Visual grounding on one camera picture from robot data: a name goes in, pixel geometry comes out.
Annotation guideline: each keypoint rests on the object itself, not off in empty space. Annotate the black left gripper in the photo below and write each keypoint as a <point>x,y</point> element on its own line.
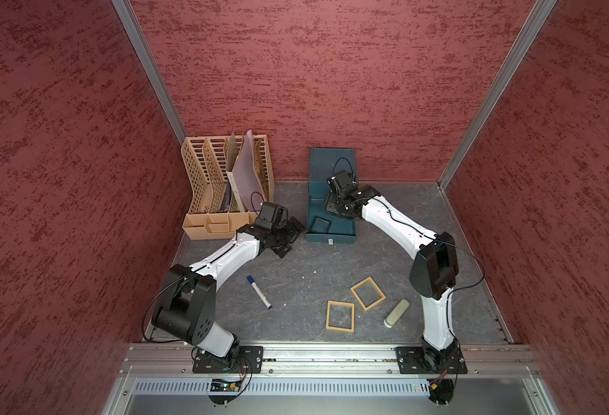
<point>293,234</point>

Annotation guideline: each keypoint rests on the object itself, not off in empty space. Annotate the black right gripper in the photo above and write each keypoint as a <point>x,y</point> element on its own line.
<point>330,205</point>

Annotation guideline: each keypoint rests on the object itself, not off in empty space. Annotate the teal drawer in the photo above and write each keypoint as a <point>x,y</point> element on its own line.
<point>341,231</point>

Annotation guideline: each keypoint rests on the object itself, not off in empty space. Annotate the small black brooch box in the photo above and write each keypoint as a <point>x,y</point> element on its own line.
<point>320,225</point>

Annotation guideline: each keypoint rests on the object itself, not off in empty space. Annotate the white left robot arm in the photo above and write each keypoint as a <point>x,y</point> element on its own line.
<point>186,305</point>

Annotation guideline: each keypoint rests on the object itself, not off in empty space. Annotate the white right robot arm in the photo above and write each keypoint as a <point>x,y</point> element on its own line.
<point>435,262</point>

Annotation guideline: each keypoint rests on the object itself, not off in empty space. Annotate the teal stacked drawer cabinet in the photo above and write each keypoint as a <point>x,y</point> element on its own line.
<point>324,163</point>

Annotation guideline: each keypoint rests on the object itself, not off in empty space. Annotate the large tan brooch box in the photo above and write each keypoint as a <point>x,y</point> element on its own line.
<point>340,316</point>
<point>368,294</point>

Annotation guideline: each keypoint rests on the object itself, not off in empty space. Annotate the blue white marker pen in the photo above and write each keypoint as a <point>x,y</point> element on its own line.
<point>259,293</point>

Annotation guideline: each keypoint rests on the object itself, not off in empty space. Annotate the lilac plastic folder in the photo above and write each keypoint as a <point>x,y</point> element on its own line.
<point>245,176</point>

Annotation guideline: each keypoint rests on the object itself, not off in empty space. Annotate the beige lattice file organizer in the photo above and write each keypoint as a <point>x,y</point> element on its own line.
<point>215,213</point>

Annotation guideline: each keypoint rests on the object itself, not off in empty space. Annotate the brown printed cardboard sheet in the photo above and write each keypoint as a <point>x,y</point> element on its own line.
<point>232,152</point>

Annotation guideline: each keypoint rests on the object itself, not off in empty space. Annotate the beige oblong case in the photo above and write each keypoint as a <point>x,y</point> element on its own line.
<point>395,315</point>

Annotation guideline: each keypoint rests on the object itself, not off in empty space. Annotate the left controller board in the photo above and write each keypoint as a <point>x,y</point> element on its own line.
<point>226,386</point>

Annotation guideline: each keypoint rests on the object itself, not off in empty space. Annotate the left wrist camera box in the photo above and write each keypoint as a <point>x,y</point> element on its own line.
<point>271,216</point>

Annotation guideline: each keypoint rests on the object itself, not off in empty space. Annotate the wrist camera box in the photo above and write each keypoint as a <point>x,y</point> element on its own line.
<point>271,216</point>
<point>342,184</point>

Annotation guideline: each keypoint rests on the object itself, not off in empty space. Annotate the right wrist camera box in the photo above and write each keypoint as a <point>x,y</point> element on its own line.
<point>342,184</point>

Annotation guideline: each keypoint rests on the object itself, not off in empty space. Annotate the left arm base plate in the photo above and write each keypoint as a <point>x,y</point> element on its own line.
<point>239,360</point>

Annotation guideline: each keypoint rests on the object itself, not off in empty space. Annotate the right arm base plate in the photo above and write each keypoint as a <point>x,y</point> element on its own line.
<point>426,360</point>

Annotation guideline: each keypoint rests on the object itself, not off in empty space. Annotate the aluminium front rail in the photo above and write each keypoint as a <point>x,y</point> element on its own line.
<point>323,369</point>

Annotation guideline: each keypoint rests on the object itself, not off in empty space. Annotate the aluminium left corner post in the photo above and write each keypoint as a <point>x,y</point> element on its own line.
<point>131,25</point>

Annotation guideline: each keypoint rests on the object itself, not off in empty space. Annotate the aluminium corner post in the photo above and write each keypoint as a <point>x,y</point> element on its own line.
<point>131,25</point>
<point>517,52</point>

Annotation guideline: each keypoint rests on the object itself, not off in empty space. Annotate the aluminium right corner post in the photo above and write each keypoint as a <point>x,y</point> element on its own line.
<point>517,52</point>

